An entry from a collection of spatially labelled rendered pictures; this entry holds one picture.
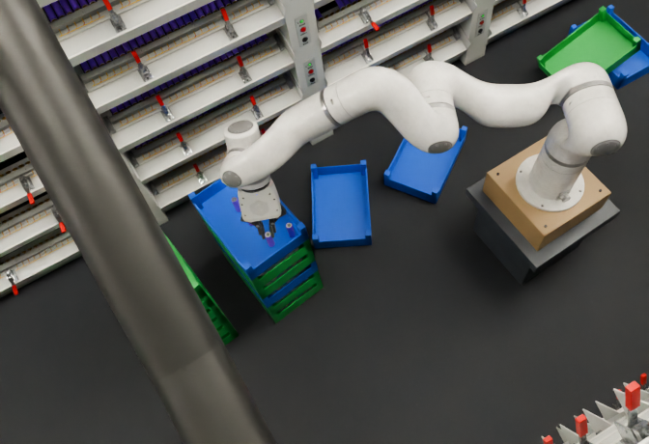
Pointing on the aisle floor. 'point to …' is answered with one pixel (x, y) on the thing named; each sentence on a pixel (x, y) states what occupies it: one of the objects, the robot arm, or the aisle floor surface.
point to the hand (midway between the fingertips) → (267, 229)
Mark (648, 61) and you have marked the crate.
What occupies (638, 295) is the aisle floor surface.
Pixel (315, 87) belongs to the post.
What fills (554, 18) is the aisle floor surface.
